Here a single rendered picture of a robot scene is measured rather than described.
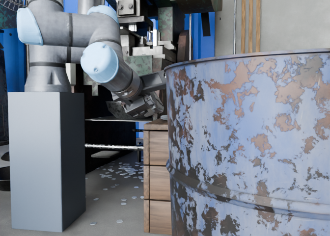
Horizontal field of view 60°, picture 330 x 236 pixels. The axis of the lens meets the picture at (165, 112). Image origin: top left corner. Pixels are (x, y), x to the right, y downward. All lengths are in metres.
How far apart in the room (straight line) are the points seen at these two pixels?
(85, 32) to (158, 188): 0.52
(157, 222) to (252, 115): 0.70
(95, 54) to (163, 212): 0.55
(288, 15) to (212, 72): 2.55
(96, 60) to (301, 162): 0.44
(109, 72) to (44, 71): 0.43
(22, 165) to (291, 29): 2.42
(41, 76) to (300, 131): 0.84
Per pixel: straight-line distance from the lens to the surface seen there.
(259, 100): 0.32
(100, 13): 0.71
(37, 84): 1.01
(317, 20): 2.90
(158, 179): 0.92
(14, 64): 3.73
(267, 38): 2.82
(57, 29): 0.67
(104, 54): 0.61
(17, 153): 1.05
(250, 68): 0.32
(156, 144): 0.89
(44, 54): 1.03
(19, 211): 1.10
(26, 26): 0.68
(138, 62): 1.48
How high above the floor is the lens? 0.43
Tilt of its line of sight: 3 degrees down
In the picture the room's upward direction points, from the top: straight up
